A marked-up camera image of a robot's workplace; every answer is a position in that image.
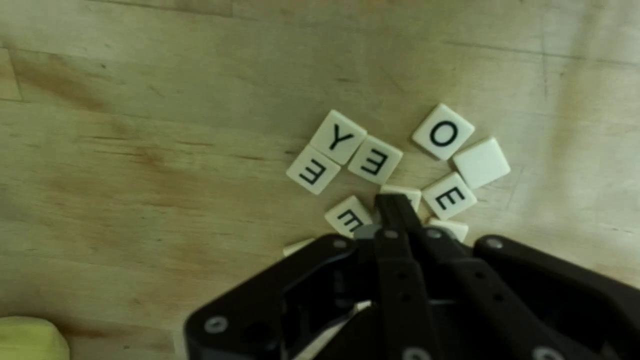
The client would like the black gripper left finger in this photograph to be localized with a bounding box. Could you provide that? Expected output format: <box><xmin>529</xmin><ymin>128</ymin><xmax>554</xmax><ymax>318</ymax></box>
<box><xmin>375</xmin><ymin>195</ymin><xmax>443</xmax><ymax>360</ymax></box>

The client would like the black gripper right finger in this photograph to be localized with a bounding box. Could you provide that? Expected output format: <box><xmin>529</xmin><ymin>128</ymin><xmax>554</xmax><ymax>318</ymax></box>
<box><xmin>421</xmin><ymin>228</ymin><xmax>593</xmax><ymax>360</ymax></box>

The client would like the white tile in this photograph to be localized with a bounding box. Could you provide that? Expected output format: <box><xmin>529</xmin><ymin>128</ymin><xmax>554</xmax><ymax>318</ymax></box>
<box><xmin>378</xmin><ymin>184</ymin><xmax>423</xmax><ymax>215</ymax></box>
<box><xmin>455</xmin><ymin>138</ymin><xmax>511</xmax><ymax>188</ymax></box>

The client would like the white tile letter E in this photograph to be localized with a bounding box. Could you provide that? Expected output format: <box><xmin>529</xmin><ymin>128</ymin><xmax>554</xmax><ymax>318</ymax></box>
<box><xmin>287</xmin><ymin>147</ymin><xmax>341</xmax><ymax>195</ymax></box>
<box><xmin>349</xmin><ymin>136</ymin><xmax>404</xmax><ymax>184</ymax></box>
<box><xmin>324</xmin><ymin>196</ymin><xmax>373</xmax><ymax>239</ymax></box>
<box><xmin>423</xmin><ymin>172</ymin><xmax>479</xmax><ymax>220</ymax></box>

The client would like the blank white tile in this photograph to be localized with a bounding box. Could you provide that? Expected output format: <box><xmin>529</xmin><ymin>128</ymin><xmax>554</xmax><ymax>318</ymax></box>
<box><xmin>455</xmin><ymin>138</ymin><xmax>511</xmax><ymax>188</ymax></box>

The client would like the white tile letter O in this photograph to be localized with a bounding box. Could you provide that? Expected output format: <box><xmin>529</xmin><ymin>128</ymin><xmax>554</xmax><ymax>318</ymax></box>
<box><xmin>412</xmin><ymin>104</ymin><xmax>476</xmax><ymax>161</ymax></box>

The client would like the white tile letter Y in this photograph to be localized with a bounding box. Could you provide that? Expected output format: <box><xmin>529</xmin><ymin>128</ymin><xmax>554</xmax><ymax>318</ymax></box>
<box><xmin>311</xmin><ymin>110</ymin><xmax>368</xmax><ymax>165</ymax></box>

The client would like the yellow green sponge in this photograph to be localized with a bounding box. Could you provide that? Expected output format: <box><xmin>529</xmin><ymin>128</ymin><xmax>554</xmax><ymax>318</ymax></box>
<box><xmin>0</xmin><ymin>316</ymin><xmax>70</xmax><ymax>360</ymax></box>

